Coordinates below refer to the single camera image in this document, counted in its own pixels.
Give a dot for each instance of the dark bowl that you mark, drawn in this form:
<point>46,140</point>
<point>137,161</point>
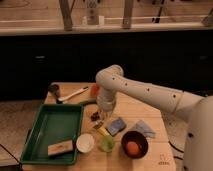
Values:
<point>141,141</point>

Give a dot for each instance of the black round brush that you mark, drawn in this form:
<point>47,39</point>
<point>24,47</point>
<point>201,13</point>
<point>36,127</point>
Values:
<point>54,90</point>

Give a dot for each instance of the green plastic cup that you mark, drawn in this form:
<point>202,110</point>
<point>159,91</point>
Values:
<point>107,144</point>

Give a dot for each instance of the dark grape bunch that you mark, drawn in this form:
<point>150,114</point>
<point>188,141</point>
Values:
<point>95,116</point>

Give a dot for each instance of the white plastic cup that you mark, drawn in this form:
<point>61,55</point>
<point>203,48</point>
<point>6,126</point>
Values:
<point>85,143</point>

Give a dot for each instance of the orange bowl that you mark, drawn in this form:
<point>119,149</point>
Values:
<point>94,90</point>

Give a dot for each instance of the wooden block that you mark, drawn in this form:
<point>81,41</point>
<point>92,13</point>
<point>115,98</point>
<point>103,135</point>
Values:
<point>60,148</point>

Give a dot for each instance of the green curved vegetable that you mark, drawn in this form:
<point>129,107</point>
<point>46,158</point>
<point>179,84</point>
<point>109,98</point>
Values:
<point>87,102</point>

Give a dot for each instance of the green plastic tray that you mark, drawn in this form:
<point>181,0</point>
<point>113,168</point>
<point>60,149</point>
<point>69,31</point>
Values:
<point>54,123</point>

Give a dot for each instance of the white spoon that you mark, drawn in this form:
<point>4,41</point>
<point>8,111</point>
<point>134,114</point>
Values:
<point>65,98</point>

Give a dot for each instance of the blue cloth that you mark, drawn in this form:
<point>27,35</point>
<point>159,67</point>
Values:
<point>144,128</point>

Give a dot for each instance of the orange ball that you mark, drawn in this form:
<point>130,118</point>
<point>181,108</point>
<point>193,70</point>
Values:
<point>132,148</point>

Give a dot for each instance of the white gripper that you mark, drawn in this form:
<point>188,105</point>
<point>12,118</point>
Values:
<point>106,101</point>

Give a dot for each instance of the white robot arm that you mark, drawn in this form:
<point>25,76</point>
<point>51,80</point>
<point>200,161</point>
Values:
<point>196,110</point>

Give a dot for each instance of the blue sponge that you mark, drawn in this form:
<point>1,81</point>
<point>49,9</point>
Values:
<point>116,126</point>

